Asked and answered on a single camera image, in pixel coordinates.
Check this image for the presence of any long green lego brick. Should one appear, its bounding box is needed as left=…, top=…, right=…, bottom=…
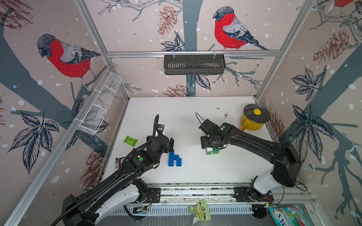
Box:
left=205, top=147, right=220, bottom=155

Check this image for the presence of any long blue lego brick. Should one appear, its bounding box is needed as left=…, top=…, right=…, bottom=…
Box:
left=168, top=150, right=182, bottom=167

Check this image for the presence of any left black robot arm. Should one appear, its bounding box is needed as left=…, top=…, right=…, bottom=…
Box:
left=52, top=134, right=174, bottom=226

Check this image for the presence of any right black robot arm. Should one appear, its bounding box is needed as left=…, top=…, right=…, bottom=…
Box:
left=199, top=119, right=302, bottom=195

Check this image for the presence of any green snack packet on table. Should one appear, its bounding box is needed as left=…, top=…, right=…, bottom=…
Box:
left=123, top=136, right=138, bottom=147

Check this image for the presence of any dark snack bar wrapper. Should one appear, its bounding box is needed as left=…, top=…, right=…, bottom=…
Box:
left=115, top=157, right=125, bottom=170

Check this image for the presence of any yellow pot with glass lid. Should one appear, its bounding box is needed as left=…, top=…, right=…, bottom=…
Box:
left=240, top=104, right=270, bottom=131

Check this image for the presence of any green snack bag front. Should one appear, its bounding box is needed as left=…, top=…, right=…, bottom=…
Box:
left=188, top=200, right=211, bottom=226

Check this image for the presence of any colourful wipes pack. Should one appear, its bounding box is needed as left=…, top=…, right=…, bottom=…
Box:
left=269, top=205, right=313, bottom=226

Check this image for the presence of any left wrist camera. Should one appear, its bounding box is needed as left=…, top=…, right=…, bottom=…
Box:
left=157, top=124, right=165, bottom=134

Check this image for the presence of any white wire mesh basket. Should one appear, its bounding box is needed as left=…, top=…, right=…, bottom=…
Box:
left=78, top=72, right=122, bottom=136

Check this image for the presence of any black wire shelf basket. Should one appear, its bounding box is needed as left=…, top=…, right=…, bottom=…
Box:
left=164, top=54, right=226, bottom=75

